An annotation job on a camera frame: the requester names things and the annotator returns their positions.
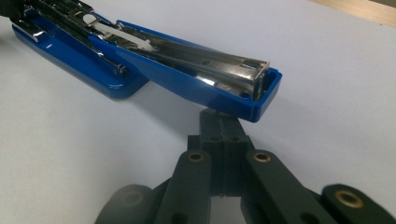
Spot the white table sheet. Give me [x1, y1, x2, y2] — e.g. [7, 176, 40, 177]
[0, 0, 396, 224]

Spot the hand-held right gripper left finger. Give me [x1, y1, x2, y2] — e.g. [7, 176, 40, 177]
[187, 108, 226, 198]

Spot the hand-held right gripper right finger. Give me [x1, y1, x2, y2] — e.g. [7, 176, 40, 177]
[222, 113, 255, 198]

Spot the blue stapler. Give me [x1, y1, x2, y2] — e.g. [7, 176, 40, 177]
[10, 0, 283, 123]

